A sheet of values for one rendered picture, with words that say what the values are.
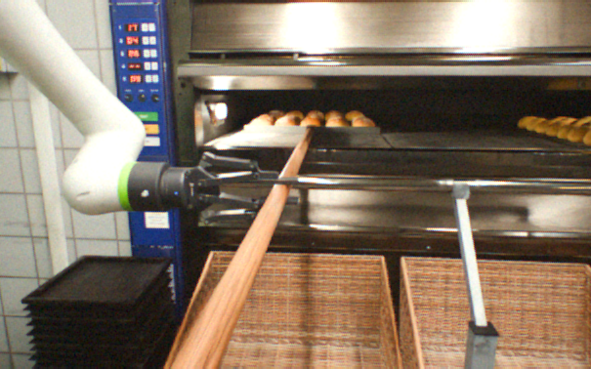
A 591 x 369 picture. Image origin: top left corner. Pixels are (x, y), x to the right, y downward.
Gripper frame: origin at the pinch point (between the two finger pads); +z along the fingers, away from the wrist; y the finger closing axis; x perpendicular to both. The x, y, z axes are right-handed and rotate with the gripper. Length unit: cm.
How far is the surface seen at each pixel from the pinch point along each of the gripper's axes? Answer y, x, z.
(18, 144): 1, -56, -93
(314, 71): -21.3, -41.1, 3.9
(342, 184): 2.9, -18.2, 11.5
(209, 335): -1.3, 47.1, 0.9
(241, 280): -1.1, 37.9, 1.3
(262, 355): 60, -37, -10
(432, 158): 3, -56, 39
